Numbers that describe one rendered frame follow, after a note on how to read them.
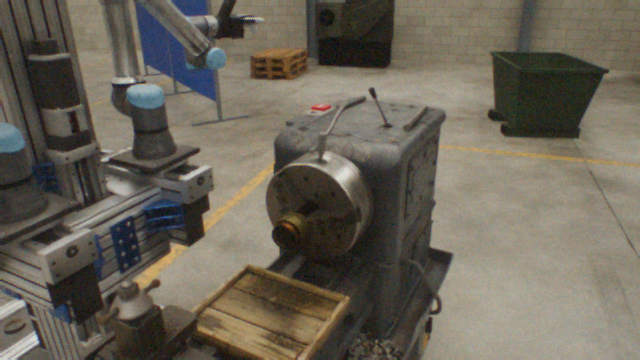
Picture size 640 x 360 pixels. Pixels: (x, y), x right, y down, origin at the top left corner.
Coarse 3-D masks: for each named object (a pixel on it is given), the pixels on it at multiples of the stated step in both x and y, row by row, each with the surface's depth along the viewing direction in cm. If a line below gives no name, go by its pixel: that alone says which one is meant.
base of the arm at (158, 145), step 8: (168, 128) 156; (136, 136) 152; (144, 136) 150; (152, 136) 151; (160, 136) 152; (168, 136) 155; (136, 144) 152; (144, 144) 151; (152, 144) 152; (160, 144) 152; (168, 144) 155; (176, 144) 160; (136, 152) 152; (144, 152) 151; (152, 152) 152; (160, 152) 152; (168, 152) 154
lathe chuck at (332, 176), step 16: (304, 160) 130; (336, 160) 131; (304, 176) 129; (320, 176) 126; (336, 176) 125; (352, 176) 129; (272, 192) 136; (304, 192) 131; (320, 192) 128; (336, 192) 125; (352, 192) 125; (272, 208) 139; (304, 208) 139; (320, 208) 130; (336, 208) 127; (352, 208) 125; (368, 208) 132; (272, 224) 141; (352, 224) 127; (320, 240) 134; (336, 240) 131; (352, 240) 129; (320, 256) 137; (336, 256) 134
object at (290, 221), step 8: (288, 216) 123; (296, 216) 123; (280, 224) 121; (288, 224) 121; (296, 224) 121; (304, 224) 123; (272, 232) 122; (280, 232) 125; (288, 232) 119; (296, 232) 120; (304, 232) 123; (280, 240) 124; (288, 240) 125; (296, 240) 120; (304, 240) 126; (288, 248) 122
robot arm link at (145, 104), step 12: (144, 84) 153; (132, 96) 145; (144, 96) 145; (156, 96) 148; (132, 108) 147; (144, 108) 146; (156, 108) 149; (132, 120) 150; (144, 120) 148; (156, 120) 150
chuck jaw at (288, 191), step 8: (280, 176) 133; (288, 176) 131; (272, 184) 130; (280, 184) 129; (288, 184) 129; (280, 192) 130; (288, 192) 128; (296, 192) 130; (280, 200) 128; (288, 200) 127; (296, 200) 129; (304, 200) 131; (288, 208) 125; (296, 208) 127
